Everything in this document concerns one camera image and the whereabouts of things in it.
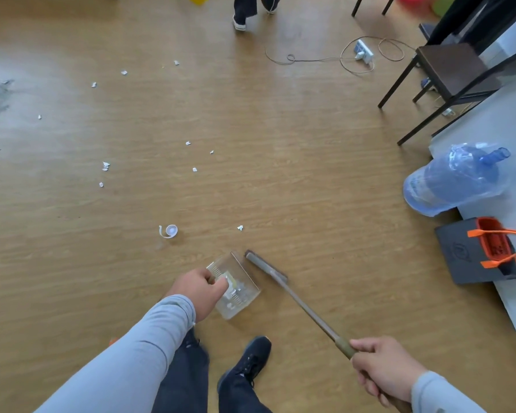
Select person's right hand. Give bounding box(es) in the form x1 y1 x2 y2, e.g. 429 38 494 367
349 336 429 409

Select person's left hand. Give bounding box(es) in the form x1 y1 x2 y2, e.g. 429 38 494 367
165 267 229 323

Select clear plastic dustpan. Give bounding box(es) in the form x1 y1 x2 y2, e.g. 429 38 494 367
206 251 262 321

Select long-handled broom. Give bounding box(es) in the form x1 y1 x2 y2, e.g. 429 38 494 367
245 250 413 413

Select person's left forearm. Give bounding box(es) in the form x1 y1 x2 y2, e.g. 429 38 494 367
33 295 197 413

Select person's left leg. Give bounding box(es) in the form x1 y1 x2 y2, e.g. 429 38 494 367
151 329 210 413

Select person's leg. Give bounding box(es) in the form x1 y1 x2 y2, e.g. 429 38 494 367
217 369 274 413
151 329 210 413

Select person's right leg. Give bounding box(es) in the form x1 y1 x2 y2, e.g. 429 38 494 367
217 369 274 413

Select black right shoe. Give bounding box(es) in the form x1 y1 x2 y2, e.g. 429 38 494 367
217 336 272 394

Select blue water jug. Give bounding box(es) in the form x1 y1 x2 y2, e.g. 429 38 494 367
402 143 511 218

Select large light grey cabinet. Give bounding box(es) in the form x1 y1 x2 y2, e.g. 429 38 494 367
428 12 516 343

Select black metal chair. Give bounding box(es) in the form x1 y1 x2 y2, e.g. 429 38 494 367
351 0 396 17

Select green plastic basin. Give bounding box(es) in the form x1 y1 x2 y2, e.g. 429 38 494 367
432 0 459 18

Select dark grey bag orange handles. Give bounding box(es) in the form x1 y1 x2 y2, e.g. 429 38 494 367
434 217 516 285

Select white power strip with cable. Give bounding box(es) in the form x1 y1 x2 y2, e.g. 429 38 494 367
264 36 418 76

